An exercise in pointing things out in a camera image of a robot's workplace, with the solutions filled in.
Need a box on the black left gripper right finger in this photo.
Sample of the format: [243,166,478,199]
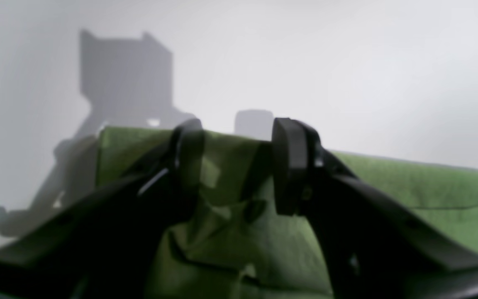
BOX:
[271,118,478,299]

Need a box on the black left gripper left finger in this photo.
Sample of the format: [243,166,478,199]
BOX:
[0,119,205,299]

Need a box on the green T-shirt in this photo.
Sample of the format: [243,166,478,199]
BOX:
[98,120,478,299]

